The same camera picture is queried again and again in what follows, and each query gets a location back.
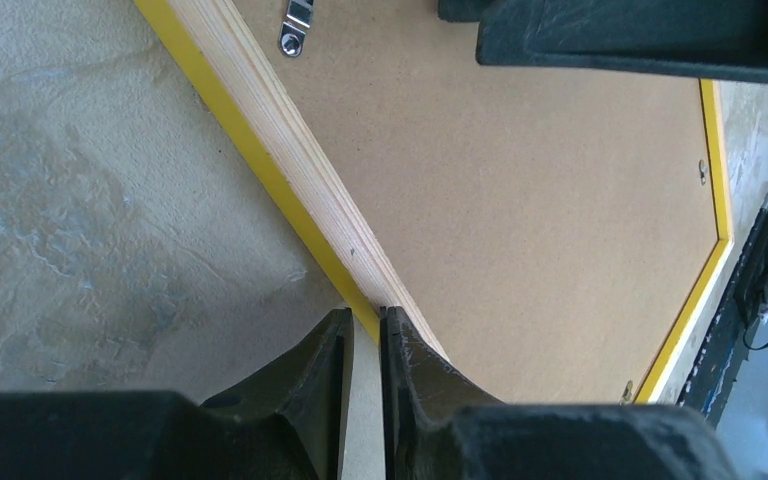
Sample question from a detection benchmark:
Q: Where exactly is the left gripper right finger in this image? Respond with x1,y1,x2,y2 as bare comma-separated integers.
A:
380,307,737,479

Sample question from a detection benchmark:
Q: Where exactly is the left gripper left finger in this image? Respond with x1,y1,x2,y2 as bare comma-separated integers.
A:
0,309,353,479

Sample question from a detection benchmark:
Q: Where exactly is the yellow picture frame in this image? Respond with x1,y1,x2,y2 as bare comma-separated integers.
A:
132,0,736,405

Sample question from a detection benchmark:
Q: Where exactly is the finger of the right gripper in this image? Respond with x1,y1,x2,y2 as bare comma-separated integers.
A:
437,0,768,84

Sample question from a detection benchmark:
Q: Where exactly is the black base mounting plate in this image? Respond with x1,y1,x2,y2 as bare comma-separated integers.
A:
676,205,768,427

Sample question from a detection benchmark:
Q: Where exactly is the small silver turn clip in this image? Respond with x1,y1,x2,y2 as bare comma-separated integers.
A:
698,159,709,185

